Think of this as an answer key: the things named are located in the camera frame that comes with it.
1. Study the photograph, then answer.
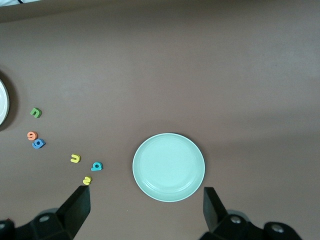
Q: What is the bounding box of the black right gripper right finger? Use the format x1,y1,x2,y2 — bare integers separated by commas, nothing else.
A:
199,186,266,240

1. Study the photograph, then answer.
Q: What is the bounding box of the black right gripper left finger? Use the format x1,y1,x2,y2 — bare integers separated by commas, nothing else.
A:
14,185,91,240

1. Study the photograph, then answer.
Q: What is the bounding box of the light green round plate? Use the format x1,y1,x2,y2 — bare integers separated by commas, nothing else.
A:
132,132,206,203

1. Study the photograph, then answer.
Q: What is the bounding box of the blue foam letter g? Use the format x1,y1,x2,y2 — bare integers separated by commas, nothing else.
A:
31,138,47,150

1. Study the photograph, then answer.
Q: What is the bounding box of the green foam letter u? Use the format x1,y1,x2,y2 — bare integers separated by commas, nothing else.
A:
30,107,43,119

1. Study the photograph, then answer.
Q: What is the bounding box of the beige round plate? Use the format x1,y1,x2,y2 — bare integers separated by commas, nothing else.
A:
0,79,11,126

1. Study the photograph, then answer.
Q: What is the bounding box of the brown table cover sheet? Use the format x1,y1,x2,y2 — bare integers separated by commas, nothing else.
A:
0,0,320,240

